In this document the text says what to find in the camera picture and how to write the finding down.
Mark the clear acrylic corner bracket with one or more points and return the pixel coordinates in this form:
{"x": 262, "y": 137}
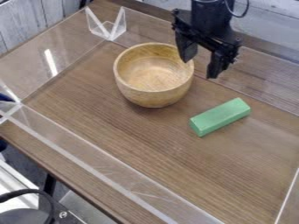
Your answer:
{"x": 107, "y": 30}

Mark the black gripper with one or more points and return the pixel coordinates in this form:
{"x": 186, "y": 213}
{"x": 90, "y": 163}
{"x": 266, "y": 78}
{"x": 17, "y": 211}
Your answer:
{"x": 204, "y": 26}

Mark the green rectangular block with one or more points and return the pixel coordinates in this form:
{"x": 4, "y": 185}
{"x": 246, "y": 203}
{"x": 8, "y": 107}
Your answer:
{"x": 220, "y": 116}

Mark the black table leg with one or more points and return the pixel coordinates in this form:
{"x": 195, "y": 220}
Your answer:
{"x": 49, "y": 184}

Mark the clear acrylic tray wall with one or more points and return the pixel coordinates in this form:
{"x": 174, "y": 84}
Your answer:
{"x": 122, "y": 143}

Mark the metal base plate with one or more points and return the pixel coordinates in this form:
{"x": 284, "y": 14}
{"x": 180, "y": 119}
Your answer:
{"x": 88, "y": 214}

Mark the brown wooden bowl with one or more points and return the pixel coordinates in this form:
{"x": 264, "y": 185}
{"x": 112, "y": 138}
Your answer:
{"x": 152, "y": 77}

